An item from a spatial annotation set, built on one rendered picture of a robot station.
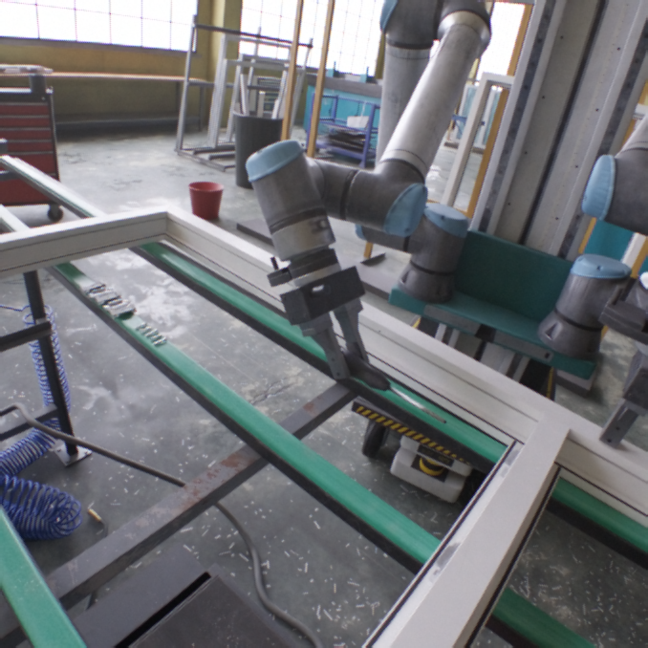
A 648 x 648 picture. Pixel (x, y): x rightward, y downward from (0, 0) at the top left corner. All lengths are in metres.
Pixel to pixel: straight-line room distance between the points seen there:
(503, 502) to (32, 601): 0.50
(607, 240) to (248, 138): 3.56
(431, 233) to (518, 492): 0.93
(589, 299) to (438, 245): 0.45
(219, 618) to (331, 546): 0.82
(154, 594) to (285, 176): 0.69
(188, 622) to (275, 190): 0.66
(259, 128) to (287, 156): 4.22
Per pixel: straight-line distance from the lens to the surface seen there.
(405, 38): 1.16
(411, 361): 0.77
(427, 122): 0.83
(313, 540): 1.56
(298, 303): 0.62
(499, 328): 1.39
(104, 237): 1.16
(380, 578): 1.54
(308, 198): 0.64
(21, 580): 0.55
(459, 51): 1.00
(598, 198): 0.71
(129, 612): 0.84
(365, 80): 9.16
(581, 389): 2.71
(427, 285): 1.39
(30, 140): 3.81
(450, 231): 1.34
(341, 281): 0.67
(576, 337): 1.39
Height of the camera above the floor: 1.32
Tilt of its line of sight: 31 degrees down
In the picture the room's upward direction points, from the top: 10 degrees clockwise
